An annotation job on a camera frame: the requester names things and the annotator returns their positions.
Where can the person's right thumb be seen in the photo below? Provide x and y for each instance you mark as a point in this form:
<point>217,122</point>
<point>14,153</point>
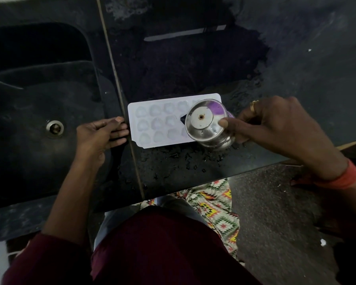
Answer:
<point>233,122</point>

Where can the colourful zigzag patterned trousers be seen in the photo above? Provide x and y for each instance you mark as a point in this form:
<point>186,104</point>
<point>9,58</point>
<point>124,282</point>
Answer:
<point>218,210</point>

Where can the round metal sink drain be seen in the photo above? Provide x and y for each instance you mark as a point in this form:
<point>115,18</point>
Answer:
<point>54,127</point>

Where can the black kitchen sink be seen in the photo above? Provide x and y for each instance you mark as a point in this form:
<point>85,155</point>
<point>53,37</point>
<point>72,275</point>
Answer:
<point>32,100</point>

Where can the person's left hand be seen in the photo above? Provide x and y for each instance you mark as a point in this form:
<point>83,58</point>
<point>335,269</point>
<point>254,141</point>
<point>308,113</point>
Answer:
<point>90,139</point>

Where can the shiny steel tumbler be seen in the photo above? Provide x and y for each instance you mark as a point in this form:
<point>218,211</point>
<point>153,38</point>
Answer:
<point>206,127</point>

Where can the maroon shirt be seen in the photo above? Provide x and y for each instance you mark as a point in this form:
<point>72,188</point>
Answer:
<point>154,252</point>

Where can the orange wrist thread band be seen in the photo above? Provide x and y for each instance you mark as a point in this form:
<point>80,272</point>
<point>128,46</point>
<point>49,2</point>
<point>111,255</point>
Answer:
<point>342,178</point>

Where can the person's left thumb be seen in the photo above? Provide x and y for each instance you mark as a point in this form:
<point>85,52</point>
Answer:
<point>101,159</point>

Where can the person's left forearm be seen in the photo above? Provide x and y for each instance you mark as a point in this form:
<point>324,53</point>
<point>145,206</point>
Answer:
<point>66,195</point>

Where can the person's right forearm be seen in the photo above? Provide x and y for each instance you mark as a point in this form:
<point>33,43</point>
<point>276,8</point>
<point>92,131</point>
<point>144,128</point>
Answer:
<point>351,198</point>

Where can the white ice cube tray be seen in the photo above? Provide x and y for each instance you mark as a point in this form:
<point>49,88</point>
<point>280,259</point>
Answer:
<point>157,124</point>

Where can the small white paper scrap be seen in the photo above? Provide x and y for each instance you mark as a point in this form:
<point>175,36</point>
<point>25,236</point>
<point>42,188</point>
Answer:
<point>323,242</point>

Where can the person's right hand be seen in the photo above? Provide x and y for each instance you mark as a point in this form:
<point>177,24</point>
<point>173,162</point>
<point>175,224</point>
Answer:
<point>284,130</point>

